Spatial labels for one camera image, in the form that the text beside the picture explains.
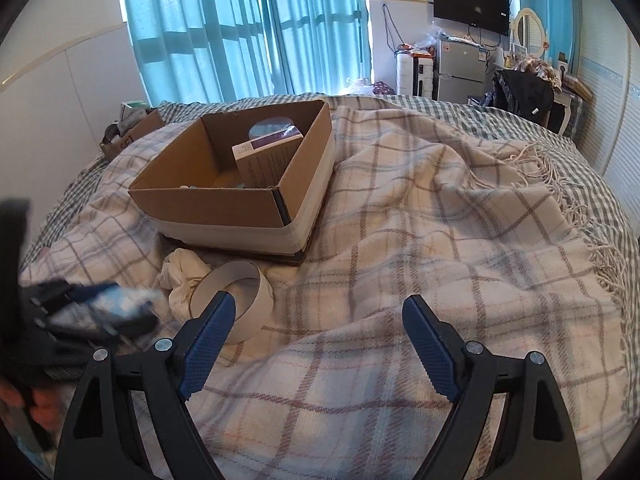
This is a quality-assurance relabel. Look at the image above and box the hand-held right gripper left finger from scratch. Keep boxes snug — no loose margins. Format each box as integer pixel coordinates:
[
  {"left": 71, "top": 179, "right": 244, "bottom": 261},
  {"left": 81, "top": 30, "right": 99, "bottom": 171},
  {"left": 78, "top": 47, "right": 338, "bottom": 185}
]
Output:
[{"left": 55, "top": 290, "right": 238, "bottom": 480}]

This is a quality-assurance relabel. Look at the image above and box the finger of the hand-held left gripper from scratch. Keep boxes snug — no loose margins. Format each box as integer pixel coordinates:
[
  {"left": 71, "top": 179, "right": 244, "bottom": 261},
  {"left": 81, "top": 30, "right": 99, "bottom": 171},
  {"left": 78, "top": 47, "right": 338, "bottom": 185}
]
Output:
[
  {"left": 22, "top": 280, "right": 121, "bottom": 313},
  {"left": 35, "top": 310, "right": 162, "bottom": 347}
]

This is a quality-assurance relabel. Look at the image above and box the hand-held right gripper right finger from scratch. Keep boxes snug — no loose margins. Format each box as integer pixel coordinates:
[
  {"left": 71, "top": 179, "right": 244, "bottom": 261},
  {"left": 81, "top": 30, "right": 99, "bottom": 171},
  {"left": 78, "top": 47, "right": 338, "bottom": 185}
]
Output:
[{"left": 401, "top": 294, "right": 583, "bottom": 480}]

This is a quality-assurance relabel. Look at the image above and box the blue white packet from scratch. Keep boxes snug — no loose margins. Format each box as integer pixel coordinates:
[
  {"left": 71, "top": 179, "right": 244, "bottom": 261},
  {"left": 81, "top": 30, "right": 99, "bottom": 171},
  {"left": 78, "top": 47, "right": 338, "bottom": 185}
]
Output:
[{"left": 52, "top": 286, "right": 163, "bottom": 331}]

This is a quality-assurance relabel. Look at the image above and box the person's left hand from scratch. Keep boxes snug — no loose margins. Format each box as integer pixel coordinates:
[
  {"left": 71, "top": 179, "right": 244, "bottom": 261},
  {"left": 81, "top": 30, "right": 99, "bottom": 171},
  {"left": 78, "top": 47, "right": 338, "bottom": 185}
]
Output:
[{"left": 0, "top": 379, "right": 67, "bottom": 443}]

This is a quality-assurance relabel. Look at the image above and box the white tape roll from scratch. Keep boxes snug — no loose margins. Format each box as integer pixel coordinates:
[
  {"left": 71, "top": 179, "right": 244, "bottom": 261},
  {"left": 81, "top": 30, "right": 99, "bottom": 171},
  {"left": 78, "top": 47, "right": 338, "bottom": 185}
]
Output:
[{"left": 189, "top": 261, "right": 275, "bottom": 345}]

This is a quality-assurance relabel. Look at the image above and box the crumpled white cloth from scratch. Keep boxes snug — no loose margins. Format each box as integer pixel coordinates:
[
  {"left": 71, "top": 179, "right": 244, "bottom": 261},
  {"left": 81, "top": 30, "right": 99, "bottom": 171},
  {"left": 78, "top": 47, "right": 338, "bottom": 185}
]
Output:
[{"left": 157, "top": 249, "right": 215, "bottom": 319}]

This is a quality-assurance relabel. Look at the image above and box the cream plaid blanket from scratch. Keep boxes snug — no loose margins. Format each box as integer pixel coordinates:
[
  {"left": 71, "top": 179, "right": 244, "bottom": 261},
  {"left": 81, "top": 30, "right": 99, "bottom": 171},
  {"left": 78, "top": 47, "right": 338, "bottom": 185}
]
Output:
[{"left": 20, "top": 92, "right": 632, "bottom": 480}]

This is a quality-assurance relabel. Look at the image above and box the small printed cardboard box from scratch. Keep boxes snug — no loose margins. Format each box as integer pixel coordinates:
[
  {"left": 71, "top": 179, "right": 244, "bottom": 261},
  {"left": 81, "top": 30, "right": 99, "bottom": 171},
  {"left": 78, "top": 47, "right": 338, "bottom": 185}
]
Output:
[{"left": 99, "top": 110, "right": 166, "bottom": 159}]

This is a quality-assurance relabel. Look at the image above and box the green white box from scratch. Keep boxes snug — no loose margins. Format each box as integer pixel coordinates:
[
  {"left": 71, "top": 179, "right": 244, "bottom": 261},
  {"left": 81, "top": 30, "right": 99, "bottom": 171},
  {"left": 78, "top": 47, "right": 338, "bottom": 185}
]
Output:
[{"left": 119, "top": 101, "right": 149, "bottom": 122}]

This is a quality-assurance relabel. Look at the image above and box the white box with purple label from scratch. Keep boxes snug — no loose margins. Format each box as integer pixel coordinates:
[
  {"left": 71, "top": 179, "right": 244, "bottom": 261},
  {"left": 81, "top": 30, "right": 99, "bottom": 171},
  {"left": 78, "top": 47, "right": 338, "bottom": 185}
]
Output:
[{"left": 232, "top": 127, "right": 304, "bottom": 189}]

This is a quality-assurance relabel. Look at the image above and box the green checkered bed sheet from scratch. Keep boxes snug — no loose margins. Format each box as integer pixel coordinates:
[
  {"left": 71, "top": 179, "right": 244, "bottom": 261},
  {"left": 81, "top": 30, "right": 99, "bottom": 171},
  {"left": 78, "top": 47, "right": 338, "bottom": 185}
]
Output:
[{"left": 35, "top": 91, "right": 640, "bottom": 311}]

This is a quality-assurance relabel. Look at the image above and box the white chair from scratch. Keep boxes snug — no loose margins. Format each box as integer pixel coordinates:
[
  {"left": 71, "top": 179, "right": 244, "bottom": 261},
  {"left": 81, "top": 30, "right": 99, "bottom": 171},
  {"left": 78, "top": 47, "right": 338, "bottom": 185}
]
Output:
[{"left": 546, "top": 79, "right": 577, "bottom": 137}]

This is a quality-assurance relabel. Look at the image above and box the black jacket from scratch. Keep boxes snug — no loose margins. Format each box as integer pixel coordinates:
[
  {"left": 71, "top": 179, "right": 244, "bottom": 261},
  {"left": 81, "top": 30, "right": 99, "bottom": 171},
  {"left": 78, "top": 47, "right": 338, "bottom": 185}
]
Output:
[{"left": 492, "top": 68, "right": 555, "bottom": 124}]

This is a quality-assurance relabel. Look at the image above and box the white suitcase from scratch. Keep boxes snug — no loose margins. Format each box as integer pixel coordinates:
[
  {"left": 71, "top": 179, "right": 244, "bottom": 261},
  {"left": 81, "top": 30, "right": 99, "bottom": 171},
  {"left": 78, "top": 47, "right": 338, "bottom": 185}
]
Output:
[{"left": 396, "top": 52, "right": 435, "bottom": 97}]

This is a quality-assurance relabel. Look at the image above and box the silver small fridge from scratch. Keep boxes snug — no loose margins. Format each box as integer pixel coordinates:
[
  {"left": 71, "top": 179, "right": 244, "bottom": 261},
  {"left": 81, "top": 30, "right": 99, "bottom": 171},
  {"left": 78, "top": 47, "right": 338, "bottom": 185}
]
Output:
[{"left": 437, "top": 37, "right": 489, "bottom": 102}]

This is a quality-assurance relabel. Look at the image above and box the wide teal curtain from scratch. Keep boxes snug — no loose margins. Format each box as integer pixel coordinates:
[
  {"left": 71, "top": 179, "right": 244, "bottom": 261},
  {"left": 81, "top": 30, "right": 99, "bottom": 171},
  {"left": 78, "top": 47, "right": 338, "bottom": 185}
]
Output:
[{"left": 122, "top": 0, "right": 275, "bottom": 109}]

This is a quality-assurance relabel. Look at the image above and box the clear plastic bag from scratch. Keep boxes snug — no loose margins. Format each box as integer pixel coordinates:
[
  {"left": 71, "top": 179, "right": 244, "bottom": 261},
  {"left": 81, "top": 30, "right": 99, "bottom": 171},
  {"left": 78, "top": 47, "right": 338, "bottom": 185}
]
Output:
[{"left": 414, "top": 29, "right": 442, "bottom": 57}]

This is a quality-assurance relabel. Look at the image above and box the oval white mirror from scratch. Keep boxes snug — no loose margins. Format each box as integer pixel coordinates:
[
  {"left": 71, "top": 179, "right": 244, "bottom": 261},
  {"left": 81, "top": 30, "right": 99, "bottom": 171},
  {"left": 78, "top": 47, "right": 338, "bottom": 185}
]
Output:
[{"left": 510, "top": 8, "right": 546, "bottom": 59}]

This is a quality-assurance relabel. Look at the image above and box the white slatted wardrobe door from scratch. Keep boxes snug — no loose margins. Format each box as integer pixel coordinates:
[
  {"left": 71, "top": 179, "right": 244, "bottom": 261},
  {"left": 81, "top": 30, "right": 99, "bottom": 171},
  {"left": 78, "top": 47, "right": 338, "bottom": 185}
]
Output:
[{"left": 574, "top": 0, "right": 640, "bottom": 177}]

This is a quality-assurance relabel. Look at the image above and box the narrow teal curtain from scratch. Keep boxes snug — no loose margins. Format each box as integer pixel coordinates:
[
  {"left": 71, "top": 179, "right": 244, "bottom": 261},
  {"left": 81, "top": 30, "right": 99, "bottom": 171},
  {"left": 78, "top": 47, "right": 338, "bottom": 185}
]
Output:
[{"left": 517, "top": 0, "right": 582, "bottom": 67}]

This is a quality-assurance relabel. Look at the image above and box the black wall television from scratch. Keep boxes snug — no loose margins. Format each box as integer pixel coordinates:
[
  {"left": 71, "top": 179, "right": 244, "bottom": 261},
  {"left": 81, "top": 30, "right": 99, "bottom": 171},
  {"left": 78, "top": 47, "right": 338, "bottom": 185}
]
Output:
[{"left": 432, "top": 0, "right": 511, "bottom": 37}]

